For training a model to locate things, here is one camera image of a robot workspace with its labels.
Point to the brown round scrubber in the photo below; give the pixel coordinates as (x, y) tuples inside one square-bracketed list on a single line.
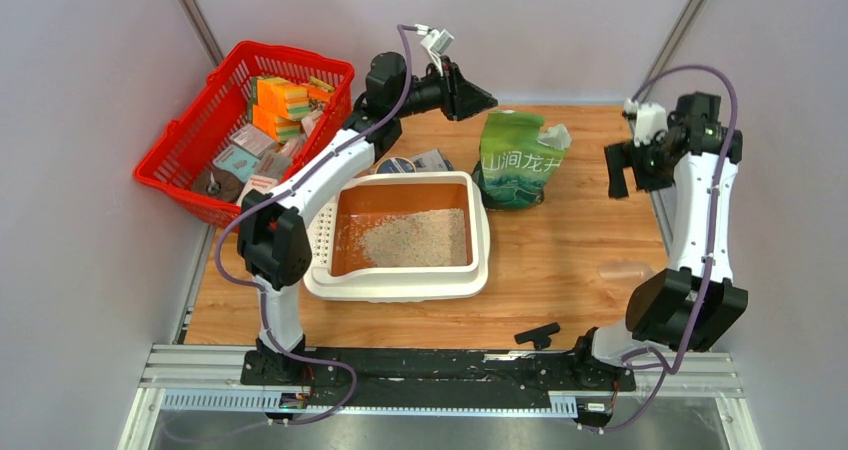
[(218, 184)]

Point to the white orange litter box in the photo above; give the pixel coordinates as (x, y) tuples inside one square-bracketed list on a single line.
[(401, 238)]

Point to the orange sponge pack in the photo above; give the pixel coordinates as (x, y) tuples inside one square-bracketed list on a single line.
[(276, 126), (281, 97)]

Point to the teal card package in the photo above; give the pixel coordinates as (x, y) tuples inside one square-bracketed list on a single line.
[(237, 161)]

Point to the clear plastic scoop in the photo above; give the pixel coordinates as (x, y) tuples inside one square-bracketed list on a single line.
[(625, 271)]

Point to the orange sponge pack lower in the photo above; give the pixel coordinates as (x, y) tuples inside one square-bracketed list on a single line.
[(276, 126)]

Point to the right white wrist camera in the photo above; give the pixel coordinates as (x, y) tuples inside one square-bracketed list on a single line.
[(648, 119)]

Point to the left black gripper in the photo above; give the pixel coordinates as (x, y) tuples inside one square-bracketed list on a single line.
[(459, 99)]

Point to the black mounting base plate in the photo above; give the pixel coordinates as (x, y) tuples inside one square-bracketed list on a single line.
[(433, 378)]

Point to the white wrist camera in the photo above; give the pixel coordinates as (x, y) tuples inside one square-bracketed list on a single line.
[(648, 119), (435, 42)]

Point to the red plastic shopping basket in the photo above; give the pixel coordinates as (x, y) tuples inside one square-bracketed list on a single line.
[(188, 144)]

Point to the green cat litter bag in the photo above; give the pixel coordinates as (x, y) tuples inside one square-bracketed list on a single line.
[(518, 154)]

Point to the orange sponge pack upper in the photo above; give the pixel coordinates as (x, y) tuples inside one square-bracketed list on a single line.
[(281, 97)]

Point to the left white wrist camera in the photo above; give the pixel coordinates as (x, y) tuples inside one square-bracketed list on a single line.
[(435, 42)]

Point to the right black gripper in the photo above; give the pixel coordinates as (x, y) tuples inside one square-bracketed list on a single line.
[(625, 154)]

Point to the aluminium frame rail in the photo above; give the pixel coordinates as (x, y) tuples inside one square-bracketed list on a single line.
[(207, 378)]

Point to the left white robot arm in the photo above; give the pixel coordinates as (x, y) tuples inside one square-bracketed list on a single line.
[(272, 228)]

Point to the white pink sponge box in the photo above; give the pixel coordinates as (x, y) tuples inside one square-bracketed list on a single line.
[(259, 183)]

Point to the black T-shaped tool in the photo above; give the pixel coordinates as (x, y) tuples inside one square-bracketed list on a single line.
[(540, 337)]

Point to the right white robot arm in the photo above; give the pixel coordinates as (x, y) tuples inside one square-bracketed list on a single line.
[(690, 304)]

